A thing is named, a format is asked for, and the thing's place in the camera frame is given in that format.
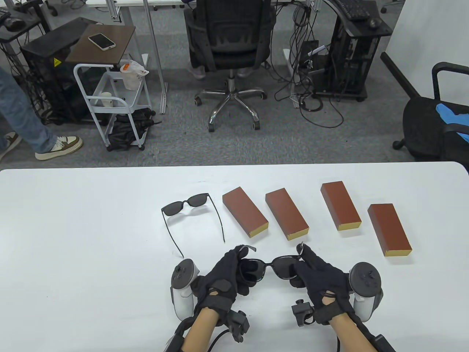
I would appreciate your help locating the person's right hand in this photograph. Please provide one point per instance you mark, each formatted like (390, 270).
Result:
(326, 286)

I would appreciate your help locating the person's left hand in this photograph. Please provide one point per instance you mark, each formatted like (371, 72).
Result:
(220, 282)

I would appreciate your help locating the black sunglasses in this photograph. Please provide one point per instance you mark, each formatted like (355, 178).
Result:
(174, 208)
(282, 267)

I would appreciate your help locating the brown sliding storage box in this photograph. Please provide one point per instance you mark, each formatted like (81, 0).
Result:
(243, 209)
(285, 212)
(388, 227)
(339, 203)

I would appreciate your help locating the black forearm sensor pack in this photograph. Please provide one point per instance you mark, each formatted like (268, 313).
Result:
(177, 337)
(381, 343)

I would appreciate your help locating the person's left forearm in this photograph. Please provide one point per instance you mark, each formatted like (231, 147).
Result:
(199, 332)

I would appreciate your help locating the person's right forearm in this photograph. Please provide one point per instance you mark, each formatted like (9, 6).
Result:
(353, 335)

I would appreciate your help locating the white grey hand controller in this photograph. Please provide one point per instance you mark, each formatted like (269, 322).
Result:
(364, 278)
(181, 293)

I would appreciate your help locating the black bag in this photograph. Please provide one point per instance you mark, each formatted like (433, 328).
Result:
(124, 132)

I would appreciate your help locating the black office chair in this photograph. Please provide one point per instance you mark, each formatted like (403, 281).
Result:
(425, 124)
(231, 40)

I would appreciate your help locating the blue cloth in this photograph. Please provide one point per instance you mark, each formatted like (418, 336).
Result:
(452, 115)

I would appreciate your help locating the white paper cup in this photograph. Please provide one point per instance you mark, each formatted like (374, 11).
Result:
(106, 99)

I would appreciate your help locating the white utility cart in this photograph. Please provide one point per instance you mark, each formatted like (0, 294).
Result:
(117, 86)

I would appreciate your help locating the white plastic bag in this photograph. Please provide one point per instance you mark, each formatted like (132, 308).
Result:
(132, 77)

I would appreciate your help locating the brown side table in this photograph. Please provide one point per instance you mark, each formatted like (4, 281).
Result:
(91, 55)

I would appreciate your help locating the black computer tower yellow sticker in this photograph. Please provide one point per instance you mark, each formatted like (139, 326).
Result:
(47, 84)

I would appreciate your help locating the black computer desk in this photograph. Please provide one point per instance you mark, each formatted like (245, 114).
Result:
(381, 29)

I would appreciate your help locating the black computer mouse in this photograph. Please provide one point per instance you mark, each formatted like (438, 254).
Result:
(13, 24)
(373, 23)

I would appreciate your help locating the white smartphone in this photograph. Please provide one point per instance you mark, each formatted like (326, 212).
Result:
(102, 41)

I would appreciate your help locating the white partition panel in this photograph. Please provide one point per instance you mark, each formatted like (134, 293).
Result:
(432, 36)

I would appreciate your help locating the black keyboard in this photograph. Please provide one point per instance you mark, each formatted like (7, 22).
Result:
(353, 9)

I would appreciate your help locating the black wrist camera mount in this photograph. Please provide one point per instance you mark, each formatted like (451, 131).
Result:
(238, 324)
(302, 311)

